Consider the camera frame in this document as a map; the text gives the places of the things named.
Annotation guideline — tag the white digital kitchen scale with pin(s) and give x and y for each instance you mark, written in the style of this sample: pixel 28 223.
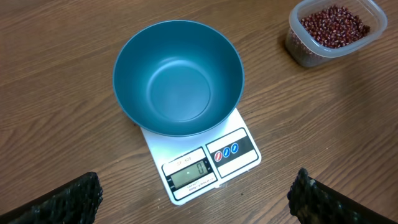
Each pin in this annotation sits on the white digital kitchen scale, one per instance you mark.
pixel 191 166

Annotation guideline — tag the teal metal bowl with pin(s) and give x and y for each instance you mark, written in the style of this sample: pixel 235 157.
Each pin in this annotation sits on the teal metal bowl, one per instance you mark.
pixel 178 78

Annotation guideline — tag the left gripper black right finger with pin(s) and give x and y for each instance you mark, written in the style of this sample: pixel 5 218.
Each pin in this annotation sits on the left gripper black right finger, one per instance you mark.
pixel 312 202

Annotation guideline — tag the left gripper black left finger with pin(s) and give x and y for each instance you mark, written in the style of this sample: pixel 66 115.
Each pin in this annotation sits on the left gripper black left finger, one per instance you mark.
pixel 74 202

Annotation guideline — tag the clear plastic container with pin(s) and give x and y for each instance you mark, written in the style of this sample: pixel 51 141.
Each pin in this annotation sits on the clear plastic container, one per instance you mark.
pixel 309 53

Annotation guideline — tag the red beans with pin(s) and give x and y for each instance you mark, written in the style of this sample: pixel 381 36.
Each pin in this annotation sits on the red beans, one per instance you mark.
pixel 335 26

